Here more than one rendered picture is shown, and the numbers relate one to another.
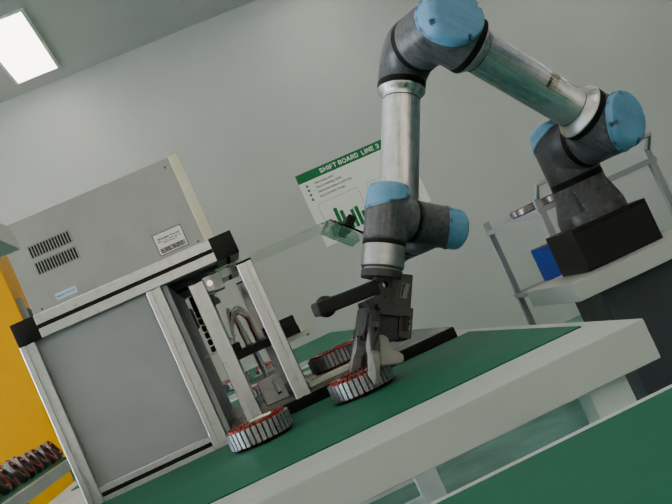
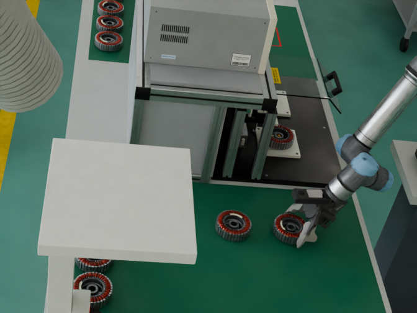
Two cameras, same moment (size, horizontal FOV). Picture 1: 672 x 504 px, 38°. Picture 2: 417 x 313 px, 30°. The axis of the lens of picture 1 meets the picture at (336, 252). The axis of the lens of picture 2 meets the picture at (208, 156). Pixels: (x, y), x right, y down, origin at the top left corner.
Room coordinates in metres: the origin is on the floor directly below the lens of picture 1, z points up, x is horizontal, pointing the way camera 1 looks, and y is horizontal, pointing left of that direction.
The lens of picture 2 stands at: (-0.16, 0.46, 2.47)
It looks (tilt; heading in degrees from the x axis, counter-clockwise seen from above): 39 degrees down; 357
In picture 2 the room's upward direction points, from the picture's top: 12 degrees clockwise
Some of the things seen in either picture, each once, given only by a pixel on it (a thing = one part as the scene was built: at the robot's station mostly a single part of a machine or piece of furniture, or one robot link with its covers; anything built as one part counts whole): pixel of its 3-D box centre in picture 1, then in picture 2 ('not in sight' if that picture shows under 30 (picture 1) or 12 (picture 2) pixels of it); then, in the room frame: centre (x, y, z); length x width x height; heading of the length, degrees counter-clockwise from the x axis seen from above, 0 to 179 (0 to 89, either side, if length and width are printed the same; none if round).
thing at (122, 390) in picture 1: (126, 396); (173, 140); (1.80, 0.47, 0.91); 0.28 x 0.03 x 0.32; 98
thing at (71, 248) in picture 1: (120, 246); (205, 6); (2.14, 0.43, 1.22); 0.44 x 0.39 x 0.20; 8
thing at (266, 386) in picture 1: (272, 387); (239, 134); (2.03, 0.24, 0.80); 0.08 x 0.05 x 0.06; 8
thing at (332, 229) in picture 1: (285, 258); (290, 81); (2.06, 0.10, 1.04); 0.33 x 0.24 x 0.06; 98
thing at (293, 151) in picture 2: (338, 368); (277, 142); (2.05, 0.10, 0.78); 0.15 x 0.15 x 0.01; 8
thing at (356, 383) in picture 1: (361, 381); (290, 228); (1.63, 0.05, 0.77); 0.11 x 0.11 x 0.04
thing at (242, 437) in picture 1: (259, 429); (233, 225); (1.60, 0.24, 0.77); 0.11 x 0.11 x 0.04
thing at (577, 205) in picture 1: (584, 197); not in sight; (2.08, -0.54, 0.89); 0.15 x 0.15 x 0.10
